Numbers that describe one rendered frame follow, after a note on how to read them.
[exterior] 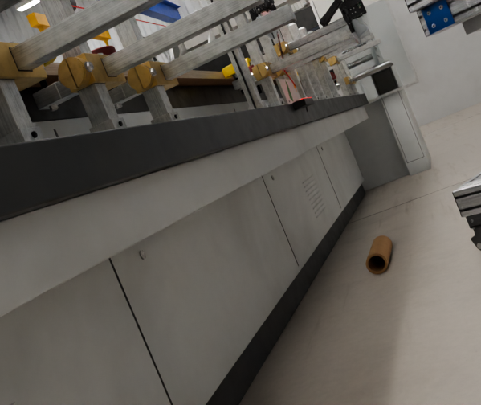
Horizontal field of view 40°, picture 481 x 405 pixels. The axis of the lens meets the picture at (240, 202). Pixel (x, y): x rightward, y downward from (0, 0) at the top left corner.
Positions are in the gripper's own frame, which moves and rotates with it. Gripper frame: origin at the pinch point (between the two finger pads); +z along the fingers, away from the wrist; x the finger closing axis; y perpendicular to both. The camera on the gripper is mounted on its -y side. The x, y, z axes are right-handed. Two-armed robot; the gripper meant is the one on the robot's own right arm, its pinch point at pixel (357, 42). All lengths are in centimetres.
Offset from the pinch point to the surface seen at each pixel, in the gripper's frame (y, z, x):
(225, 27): -30, -16, -57
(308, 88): -31, 5, 44
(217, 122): -28, 13, -110
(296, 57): -18.7, -1.8, -26.4
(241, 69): -31, -2, -57
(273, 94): -30.4, 6.5, -30.7
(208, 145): -28, 18, -122
